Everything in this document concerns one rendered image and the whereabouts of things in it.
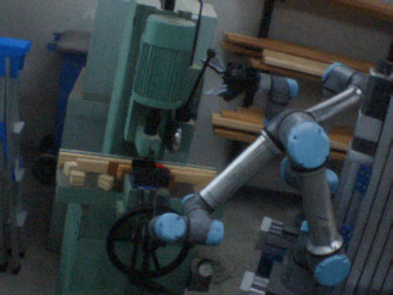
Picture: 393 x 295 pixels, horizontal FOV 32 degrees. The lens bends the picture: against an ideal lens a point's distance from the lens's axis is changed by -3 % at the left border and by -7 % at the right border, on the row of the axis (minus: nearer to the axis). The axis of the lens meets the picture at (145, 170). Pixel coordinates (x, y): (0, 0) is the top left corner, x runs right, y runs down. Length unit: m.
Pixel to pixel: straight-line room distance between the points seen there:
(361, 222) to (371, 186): 0.13
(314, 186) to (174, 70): 0.73
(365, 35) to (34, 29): 2.36
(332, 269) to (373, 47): 3.19
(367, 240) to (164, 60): 0.93
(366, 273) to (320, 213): 0.51
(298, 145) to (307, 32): 3.12
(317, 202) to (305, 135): 0.22
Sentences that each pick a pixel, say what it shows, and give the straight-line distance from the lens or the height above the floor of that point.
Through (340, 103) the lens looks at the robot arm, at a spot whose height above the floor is 1.34.
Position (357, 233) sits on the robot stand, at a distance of 2.40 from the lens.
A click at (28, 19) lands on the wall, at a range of 4.94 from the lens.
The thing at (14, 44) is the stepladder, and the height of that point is 1.16.
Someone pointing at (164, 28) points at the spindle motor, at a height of 1.48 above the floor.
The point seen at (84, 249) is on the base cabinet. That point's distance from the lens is 2.57.
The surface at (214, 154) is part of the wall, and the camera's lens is 5.12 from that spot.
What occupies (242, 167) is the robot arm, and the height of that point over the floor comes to 1.21.
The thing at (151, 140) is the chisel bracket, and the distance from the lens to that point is 2.54.
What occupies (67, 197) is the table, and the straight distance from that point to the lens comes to 2.47.
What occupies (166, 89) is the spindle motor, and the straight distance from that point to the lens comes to 2.44.
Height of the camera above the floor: 1.92
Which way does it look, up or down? 22 degrees down
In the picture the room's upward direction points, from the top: 11 degrees clockwise
